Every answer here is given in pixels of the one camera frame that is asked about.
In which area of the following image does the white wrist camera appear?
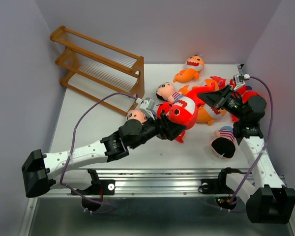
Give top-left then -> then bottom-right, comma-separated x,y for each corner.
136,98 -> 157,118
233,74 -> 250,91

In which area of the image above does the near orange shark plush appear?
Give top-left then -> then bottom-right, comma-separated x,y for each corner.
196,104 -> 227,125

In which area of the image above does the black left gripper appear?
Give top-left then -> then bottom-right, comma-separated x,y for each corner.
129,110 -> 186,149

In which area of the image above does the aluminium mounting rail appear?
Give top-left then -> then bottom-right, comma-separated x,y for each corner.
46,168 -> 286,199

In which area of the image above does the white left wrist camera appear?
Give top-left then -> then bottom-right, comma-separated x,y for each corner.
136,98 -> 157,118

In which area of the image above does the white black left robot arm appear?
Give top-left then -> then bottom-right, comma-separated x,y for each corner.
21,115 -> 186,198

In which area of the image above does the boy doll near shelf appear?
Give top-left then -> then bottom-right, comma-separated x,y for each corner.
126,109 -> 147,123

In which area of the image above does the orange shark plush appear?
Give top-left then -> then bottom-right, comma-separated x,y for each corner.
196,104 -> 227,125
178,79 -> 219,95
173,55 -> 205,83

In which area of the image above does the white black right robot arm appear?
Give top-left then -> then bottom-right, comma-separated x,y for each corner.
197,88 -> 295,224

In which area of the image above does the brown wooden toy shelf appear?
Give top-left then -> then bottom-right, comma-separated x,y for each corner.
49,25 -> 145,116

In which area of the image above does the red shark plush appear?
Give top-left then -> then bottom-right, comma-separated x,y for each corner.
155,102 -> 185,143
168,91 -> 205,130
210,76 -> 247,95
232,90 -> 265,122

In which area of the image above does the boy doll centre table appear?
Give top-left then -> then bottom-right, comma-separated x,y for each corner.
156,82 -> 182,103

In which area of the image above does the far orange shark plush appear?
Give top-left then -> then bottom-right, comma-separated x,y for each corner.
173,55 -> 205,83

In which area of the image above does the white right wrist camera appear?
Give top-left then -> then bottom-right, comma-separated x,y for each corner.
233,74 -> 250,91

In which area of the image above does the middle orange shark plush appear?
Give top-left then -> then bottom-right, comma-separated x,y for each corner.
178,79 -> 219,95

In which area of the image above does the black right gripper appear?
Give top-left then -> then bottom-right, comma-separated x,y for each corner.
197,84 -> 246,121

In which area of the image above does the boy doll black hair front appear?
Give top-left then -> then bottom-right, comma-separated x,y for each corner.
210,126 -> 236,159

